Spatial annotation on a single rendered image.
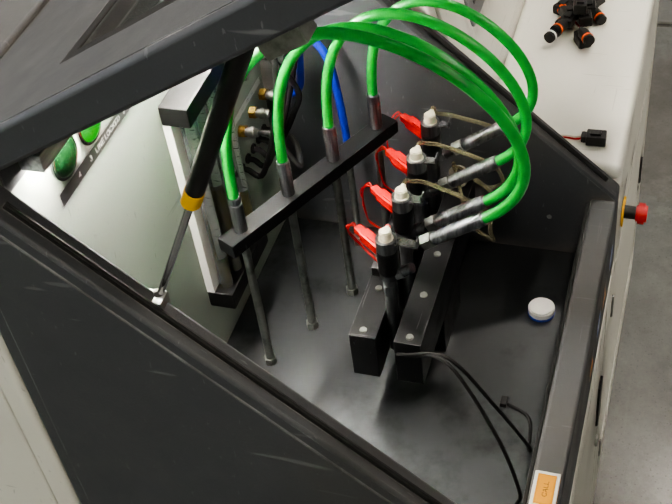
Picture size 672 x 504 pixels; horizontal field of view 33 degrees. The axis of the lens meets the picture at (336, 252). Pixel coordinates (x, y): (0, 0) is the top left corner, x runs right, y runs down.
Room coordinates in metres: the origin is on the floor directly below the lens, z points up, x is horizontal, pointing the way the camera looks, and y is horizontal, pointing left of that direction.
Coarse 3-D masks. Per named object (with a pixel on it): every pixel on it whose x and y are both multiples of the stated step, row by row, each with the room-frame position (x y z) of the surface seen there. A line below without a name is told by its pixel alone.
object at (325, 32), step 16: (320, 32) 1.05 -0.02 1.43; (336, 32) 1.04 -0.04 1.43; (352, 32) 1.04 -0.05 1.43; (368, 32) 1.04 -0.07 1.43; (256, 48) 1.09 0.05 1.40; (384, 48) 1.02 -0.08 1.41; (400, 48) 1.02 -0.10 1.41; (432, 64) 1.00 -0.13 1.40; (448, 80) 0.99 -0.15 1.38; (464, 80) 0.99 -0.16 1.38; (480, 96) 0.98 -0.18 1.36; (496, 112) 0.98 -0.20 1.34; (512, 128) 0.97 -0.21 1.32; (224, 144) 1.11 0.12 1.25; (512, 144) 0.97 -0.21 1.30; (224, 160) 1.11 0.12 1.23; (528, 160) 0.96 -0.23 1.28; (224, 176) 1.11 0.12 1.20; (528, 176) 0.96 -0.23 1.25; (512, 192) 0.97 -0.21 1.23; (496, 208) 0.98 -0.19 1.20
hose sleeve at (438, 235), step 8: (472, 216) 0.99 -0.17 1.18; (480, 216) 0.99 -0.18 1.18; (456, 224) 1.00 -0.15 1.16; (464, 224) 0.99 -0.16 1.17; (472, 224) 0.98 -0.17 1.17; (480, 224) 0.98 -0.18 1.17; (432, 232) 1.01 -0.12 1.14; (440, 232) 1.00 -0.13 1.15; (448, 232) 1.00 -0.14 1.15; (456, 232) 0.99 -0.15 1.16; (464, 232) 0.99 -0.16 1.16; (432, 240) 1.00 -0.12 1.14; (440, 240) 1.00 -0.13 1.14; (448, 240) 1.00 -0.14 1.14
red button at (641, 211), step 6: (624, 198) 1.35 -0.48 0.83; (624, 204) 1.34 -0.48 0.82; (642, 204) 1.34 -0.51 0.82; (624, 210) 1.34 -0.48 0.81; (630, 210) 1.34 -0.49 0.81; (636, 210) 1.34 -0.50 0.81; (642, 210) 1.33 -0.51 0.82; (624, 216) 1.34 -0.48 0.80; (630, 216) 1.34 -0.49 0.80; (636, 216) 1.33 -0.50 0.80; (642, 216) 1.32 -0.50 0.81; (642, 222) 1.32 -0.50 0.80
